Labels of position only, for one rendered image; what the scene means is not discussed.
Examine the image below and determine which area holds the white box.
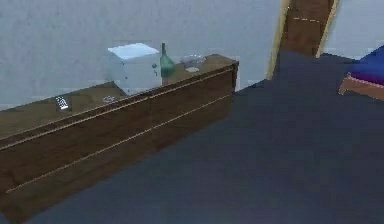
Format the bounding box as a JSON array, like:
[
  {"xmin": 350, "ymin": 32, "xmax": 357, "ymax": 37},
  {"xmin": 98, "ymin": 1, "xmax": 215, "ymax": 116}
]
[{"xmin": 105, "ymin": 42, "xmax": 163, "ymax": 97}]

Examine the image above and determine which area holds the long brown wooden cabinet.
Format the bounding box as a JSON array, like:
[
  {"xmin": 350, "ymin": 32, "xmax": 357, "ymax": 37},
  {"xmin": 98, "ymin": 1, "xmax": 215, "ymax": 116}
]
[{"xmin": 0, "ymin": 53, "xmax": 240, "ymax": 224}]

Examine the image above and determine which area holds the black remote control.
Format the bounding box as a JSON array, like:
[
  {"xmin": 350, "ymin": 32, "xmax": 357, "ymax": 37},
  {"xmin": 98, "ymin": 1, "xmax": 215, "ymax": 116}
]
[{"xmin": 55, "ymin": 95, "xmax": 70, "ymax": 111}]

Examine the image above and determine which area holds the green glass bottle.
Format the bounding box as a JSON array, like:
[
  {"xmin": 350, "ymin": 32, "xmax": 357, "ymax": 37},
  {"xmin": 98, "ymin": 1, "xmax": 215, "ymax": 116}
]
[{"xmin": 159, "ymin": 42, "xmax": 176, "ymax": 80}]

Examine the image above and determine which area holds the brown wooden room door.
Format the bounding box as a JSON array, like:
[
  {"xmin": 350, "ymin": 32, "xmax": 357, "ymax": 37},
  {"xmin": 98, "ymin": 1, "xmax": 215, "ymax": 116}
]
[{"xmin": 266, "ymin": 0, "xmax": 340, "ymax": 80}]

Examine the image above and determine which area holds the bed with blue cover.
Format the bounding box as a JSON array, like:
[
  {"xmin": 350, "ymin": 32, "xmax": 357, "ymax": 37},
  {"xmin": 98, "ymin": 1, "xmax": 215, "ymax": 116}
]
[{"xmin": 338, "ymin": 44, "xmax": 384, "ymax": 102}]

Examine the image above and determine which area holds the clear glass bowl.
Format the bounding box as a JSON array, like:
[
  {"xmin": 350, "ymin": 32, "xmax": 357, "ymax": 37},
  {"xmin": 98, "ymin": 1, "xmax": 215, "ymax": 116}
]
[{"xmin": 179, "ymin": 54, "xmax": 207, "ymax": 73}]

